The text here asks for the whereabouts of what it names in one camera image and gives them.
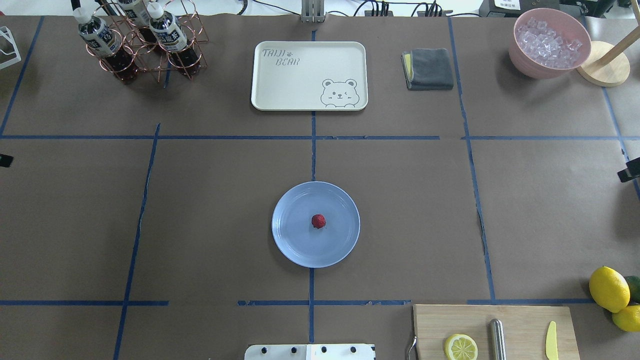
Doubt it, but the red strawberry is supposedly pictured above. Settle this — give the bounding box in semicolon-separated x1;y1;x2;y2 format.
311;214;327;229

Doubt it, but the blue ceramic plate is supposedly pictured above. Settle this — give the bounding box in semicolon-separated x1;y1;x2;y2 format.
270;181;361;269

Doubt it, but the green lime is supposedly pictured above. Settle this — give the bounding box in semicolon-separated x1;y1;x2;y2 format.
624;275;640;305

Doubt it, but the round wooden stand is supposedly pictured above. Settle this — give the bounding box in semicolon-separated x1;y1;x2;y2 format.
577;0;640;87

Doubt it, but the cream bear serving tray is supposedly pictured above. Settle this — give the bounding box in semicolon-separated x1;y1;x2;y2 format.
251;41;369;112

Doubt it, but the copper wire bottle rack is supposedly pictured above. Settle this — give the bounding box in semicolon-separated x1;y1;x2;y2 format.
86;0;210;84

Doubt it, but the yellow plastic knife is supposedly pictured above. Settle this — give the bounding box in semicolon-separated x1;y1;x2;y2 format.
544;320;559;360

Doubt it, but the wooden cutting board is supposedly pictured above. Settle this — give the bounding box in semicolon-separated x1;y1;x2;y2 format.
413;304;580;360

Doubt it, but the pink bowl of ice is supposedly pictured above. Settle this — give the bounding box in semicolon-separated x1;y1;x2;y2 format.
509;7;592;79

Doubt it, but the grey folded cloth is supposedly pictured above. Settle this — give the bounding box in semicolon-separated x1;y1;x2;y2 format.
401;48;454;91

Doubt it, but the lemon half slice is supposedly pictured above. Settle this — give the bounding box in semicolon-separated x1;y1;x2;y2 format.
443;333;479;360

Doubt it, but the steel cylinder tool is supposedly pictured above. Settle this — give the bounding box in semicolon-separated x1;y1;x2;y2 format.
489;318;506;360

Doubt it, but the whole yellow lemon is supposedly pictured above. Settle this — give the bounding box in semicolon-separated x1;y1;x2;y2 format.
589;266;631;313

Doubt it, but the tea bottle white cap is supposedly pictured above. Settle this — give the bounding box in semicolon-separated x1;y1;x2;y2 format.
72;7;138;82

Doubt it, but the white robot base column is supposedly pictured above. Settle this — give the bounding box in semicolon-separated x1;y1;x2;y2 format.
244;343;377;360

